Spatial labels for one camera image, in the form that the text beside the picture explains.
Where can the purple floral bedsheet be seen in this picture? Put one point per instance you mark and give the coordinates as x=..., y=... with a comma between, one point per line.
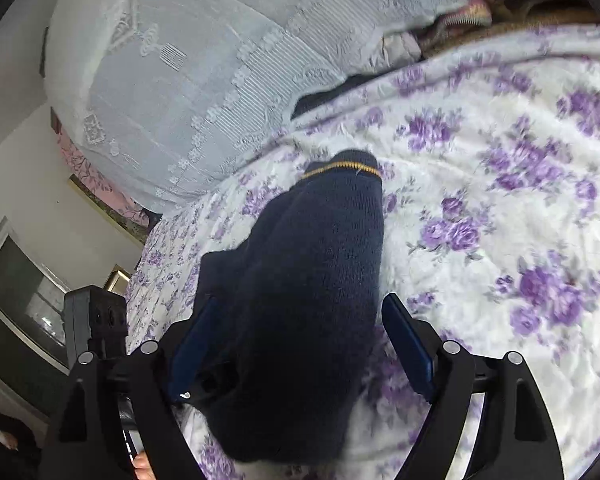
x=480, y=160

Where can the small brown box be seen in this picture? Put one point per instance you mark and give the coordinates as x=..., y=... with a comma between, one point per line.
x=117, y=277

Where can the brown blanket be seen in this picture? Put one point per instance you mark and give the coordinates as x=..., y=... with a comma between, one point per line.
x=530, y=10

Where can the navy knit sweater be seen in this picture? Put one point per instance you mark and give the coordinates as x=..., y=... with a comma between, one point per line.
x=320, y=285

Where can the wooden framed headboard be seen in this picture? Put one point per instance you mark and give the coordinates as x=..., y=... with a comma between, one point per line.
x=105, y=210

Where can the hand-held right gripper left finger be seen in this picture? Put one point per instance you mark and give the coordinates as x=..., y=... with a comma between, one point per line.
x=195, y=350

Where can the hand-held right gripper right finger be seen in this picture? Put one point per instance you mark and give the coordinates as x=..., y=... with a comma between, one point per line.
x=410, y=350

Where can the white framed window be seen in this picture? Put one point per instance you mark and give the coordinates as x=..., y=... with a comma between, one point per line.
x=15, y=280

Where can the pale lilac cloth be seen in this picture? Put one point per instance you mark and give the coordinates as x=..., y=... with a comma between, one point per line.
x=402, y=49

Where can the pink striped blanket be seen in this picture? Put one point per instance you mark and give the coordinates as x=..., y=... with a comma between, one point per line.
x=467, y=12

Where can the person's left hand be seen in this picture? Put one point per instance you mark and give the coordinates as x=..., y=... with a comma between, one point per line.
x=142, y=467

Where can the pink floral quilt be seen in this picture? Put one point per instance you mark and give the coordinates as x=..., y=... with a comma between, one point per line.
x=80, y=160

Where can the white lace cover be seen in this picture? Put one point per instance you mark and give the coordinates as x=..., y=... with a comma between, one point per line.
x=205, y=60

